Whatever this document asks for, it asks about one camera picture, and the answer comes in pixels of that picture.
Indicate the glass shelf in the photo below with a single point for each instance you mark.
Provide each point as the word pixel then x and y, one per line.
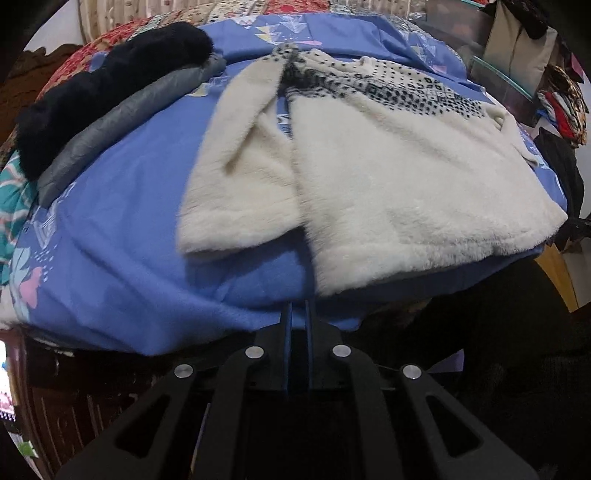
pixel 503 78

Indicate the beige patterned curtain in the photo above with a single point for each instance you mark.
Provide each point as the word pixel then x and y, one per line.
pixel 115 11

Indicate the colourful patterned clothes pile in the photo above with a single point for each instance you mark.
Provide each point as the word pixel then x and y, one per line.
pixel 565 106

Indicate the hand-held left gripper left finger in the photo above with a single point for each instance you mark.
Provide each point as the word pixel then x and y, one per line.
pixel 287 332

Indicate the red patchwork quilt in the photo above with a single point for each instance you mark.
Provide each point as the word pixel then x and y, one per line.
pixel 106 34

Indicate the dark wooden bed footboard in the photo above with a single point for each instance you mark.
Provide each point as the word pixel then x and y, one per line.
pixel 83 406

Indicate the teal zigzag cloth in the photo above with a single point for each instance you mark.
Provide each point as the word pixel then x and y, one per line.
pixel 14 194

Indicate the brown furry cloth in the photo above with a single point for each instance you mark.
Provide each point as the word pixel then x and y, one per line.
pixel 32 67

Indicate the black hanging garment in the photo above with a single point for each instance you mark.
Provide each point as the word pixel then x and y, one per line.
pixel 561 170

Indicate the blue printed blanket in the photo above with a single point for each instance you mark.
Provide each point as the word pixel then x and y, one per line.
pixel 129 221

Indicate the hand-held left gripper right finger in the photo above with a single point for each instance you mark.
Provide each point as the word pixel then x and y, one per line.
pixel 309 332

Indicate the black furry garment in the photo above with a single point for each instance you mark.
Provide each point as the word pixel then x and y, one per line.
pixel 92 92

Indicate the white fleece sweater black pattern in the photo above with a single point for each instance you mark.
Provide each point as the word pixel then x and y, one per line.
pixel 392 184

